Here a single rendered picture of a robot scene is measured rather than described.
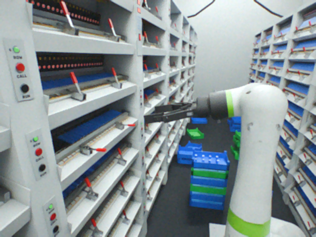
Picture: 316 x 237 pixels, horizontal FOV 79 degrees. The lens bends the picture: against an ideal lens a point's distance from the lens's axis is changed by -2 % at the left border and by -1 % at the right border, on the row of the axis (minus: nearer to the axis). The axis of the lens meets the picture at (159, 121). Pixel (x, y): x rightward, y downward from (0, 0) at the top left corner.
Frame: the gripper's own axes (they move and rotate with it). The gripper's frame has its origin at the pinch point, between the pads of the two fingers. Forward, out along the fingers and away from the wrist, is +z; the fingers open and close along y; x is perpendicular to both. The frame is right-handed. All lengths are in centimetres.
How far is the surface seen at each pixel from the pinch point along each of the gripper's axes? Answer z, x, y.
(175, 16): 11, 68, 170
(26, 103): 15.6, 14.4, -35.0
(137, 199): 35, -62, 30
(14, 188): 22.7, -3.6, -40.0
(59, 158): 24.4, -4.0, -24.5
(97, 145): 22.7, -7.6, -7.5
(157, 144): 31, -45, 78
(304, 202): -77, -104, 79
